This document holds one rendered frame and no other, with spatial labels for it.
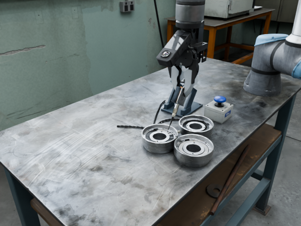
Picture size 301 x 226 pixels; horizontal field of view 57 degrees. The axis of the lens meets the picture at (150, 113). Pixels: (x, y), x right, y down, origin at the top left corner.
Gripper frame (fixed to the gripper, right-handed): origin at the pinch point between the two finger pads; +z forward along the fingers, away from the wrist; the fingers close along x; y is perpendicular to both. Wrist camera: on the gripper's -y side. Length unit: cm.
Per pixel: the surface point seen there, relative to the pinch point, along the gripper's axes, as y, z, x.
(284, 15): 375, 28, 71
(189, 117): 4.2, 9.7, -1.1
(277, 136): 60, 38, -17
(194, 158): -13.4, 9.6, -13.4
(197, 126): 3.4, 11.5, -4.7
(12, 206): -23, 93, 99
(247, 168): 27.6, 38.2, -15.3
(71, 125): -19.5, 13.2, 29.3
